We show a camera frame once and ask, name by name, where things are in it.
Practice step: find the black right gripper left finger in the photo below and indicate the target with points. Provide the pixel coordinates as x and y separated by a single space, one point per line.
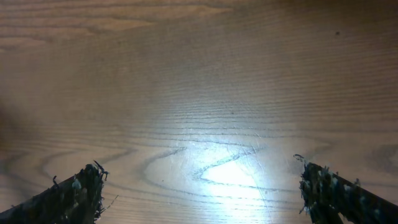
76 200

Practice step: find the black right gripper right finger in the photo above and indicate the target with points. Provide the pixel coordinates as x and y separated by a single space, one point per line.
329 198

